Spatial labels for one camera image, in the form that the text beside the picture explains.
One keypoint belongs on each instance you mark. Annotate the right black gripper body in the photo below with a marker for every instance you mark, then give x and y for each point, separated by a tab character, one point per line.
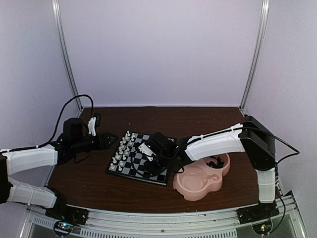
162	159

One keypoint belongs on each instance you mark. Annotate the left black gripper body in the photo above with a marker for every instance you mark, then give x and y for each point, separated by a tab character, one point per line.
80	146

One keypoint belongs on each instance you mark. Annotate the black and white chessboard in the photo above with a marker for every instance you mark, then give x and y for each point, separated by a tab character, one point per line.
134	167

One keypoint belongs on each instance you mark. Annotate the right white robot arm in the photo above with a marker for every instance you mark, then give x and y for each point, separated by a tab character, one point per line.
250	137

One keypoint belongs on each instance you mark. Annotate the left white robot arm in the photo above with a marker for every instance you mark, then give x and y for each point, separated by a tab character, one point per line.
17	160

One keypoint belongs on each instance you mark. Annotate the pile of black chess pieces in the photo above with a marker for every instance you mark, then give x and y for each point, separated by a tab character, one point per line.
215	162

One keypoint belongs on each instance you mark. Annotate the pink double pet bowl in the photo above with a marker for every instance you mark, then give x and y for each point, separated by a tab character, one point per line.
198	179

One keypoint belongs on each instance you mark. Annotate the white queen piece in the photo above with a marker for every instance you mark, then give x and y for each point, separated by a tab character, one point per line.
121	147

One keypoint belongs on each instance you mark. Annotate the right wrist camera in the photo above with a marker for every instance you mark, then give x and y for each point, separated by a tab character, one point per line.
145	150

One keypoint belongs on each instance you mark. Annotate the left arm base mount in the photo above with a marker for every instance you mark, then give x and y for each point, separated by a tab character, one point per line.
73	215

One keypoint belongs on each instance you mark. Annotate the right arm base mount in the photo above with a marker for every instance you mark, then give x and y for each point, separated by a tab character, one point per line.
256	213

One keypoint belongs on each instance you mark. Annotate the right aluminium frame post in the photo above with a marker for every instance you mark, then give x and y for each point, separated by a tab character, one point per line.
264	15

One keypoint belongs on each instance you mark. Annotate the aluminium frame post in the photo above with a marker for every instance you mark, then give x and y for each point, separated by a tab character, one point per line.
264	15
63	46

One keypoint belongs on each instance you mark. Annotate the front aluminium rail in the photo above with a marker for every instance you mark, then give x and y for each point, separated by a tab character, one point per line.
223	223

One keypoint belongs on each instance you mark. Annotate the left aluminium frame post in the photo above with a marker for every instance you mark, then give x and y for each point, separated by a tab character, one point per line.
63	46

